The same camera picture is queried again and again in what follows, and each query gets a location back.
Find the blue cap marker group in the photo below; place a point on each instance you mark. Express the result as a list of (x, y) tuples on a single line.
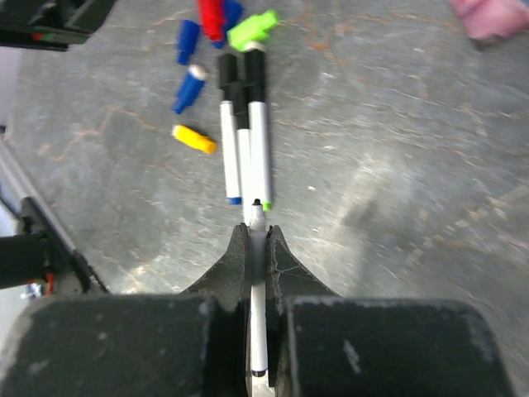
[(258, 330)]

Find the yellow pen cap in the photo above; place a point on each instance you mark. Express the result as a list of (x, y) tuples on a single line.
[(194, 139)]

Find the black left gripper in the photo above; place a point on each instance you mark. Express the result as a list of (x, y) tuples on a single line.
[(51, 24)]

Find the red pen cap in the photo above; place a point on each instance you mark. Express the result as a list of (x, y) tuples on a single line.
[(212, 16)]

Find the pink folded cloth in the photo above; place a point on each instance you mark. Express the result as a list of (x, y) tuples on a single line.
[(488, 19)]

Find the black cap marker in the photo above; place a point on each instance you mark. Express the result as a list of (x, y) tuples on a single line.
[(227, 82), (240, 112)]

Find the blue pen cap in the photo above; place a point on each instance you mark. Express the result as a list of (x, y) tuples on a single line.
[(190, 88), (187, 41), (232, 11)]

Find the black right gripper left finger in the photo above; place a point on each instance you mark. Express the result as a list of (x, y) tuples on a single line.
[(228, 279)]

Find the green pen cap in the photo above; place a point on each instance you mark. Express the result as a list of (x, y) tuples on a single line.
[(254, 28)]

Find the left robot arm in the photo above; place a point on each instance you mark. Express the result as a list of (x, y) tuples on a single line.
[(40, 254)]

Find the red cap marker group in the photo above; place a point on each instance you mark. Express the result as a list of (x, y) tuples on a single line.
[(256, 86)]

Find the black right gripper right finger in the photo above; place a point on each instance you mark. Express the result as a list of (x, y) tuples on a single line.
[(286, 274)]

